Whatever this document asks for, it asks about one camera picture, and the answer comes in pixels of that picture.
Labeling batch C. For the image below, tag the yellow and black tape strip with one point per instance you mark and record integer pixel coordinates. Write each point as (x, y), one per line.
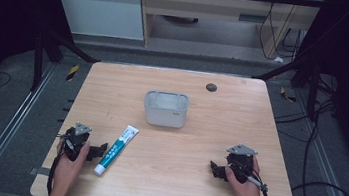
(72, 72)
(287, 95)

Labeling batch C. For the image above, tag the white cabinet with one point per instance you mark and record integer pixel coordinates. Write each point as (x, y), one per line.
(99, 11)

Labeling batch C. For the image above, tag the grey plastic holder box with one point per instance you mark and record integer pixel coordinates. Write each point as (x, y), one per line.
(164, 115)

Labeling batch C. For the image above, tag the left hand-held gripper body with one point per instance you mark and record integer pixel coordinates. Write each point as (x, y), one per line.
(73, 139)

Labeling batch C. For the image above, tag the small white plug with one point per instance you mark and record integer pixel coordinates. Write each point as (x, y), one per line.
(278, 59)

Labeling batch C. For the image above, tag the black metal stand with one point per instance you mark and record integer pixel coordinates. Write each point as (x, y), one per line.
(38, 61)
(313, 91)

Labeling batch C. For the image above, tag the aluminium floor rail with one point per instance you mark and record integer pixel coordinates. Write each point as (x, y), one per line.
(6, 134)
(329, 184)

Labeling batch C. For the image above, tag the light wooden desk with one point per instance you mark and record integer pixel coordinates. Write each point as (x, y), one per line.
(207, 6)

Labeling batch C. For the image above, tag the white and teal toothpaste tube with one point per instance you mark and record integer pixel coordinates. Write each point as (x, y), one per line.
(115, 151)

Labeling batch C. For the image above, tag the person's right hand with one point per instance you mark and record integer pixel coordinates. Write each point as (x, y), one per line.
(248, 194)

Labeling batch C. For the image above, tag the person's left hand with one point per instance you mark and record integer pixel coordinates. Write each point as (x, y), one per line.
(68, 170)

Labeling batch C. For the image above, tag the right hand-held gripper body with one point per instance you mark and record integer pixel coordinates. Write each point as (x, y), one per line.
(240, 161)

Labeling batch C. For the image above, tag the grey round table grommet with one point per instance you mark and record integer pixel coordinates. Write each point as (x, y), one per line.
(211, 87)

